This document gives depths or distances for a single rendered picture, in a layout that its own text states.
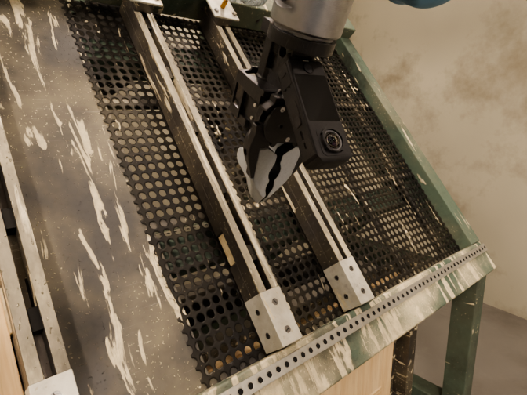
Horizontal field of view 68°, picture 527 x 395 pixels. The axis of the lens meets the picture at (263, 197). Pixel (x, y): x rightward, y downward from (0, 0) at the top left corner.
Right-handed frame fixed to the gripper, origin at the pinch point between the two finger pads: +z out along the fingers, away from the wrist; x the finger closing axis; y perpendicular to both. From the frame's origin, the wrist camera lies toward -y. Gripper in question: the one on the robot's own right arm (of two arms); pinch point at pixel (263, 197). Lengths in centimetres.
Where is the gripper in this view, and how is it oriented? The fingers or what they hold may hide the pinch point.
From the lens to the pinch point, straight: 50.0
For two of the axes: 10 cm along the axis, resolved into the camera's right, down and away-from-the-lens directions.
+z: -2.6, 7.8, 5.7
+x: -8.3, 1.2, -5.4
